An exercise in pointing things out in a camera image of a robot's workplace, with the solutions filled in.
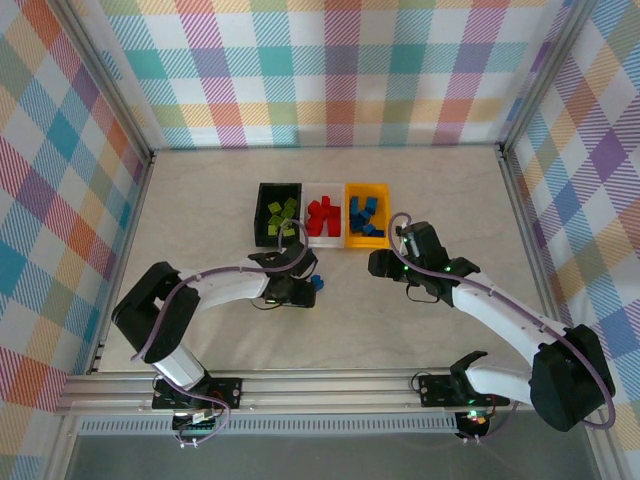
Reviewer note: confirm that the yellow plastic bin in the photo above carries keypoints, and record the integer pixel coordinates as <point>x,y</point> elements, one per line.
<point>365,243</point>

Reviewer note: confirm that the white plastic bin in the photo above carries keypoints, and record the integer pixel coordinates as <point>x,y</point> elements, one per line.
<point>325,243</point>

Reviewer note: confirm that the green square lego brick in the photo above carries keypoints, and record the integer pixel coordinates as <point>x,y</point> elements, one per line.
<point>274,219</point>
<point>272,230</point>
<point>289,231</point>
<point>287,214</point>
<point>291,203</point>

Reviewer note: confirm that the blue long lego brick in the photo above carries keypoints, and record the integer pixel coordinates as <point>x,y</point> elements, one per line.
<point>355,206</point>

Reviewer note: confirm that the black plastic bin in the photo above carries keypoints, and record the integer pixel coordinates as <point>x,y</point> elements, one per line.
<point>260,215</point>

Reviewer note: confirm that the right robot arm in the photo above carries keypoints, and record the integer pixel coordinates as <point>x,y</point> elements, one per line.
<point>570,385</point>

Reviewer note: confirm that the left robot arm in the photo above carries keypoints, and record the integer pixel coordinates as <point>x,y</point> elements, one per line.
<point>150,315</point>

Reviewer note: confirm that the black controller with lights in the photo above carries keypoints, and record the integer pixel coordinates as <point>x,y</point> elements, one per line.
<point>475,422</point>

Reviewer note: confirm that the colourful plaid cloth backdrop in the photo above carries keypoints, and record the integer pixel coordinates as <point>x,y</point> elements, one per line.
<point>40,200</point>
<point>600,200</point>
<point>325,75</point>

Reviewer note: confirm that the green terminal block board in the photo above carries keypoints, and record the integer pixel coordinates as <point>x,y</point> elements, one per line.
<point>197,425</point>

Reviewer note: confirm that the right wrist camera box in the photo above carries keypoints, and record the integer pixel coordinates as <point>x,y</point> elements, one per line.
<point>411,242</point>

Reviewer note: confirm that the aluminium side rail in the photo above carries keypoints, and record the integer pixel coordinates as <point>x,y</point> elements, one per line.
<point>520,200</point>
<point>137,200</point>

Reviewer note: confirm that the wide aluminium mounting rail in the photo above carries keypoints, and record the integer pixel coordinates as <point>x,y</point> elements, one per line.
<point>325,392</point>

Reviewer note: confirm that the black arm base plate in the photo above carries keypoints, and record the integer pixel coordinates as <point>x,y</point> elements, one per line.
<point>435,390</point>
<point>230,392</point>

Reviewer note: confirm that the aluminium frame post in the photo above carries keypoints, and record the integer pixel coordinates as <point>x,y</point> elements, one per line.
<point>541,75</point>
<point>108,82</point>

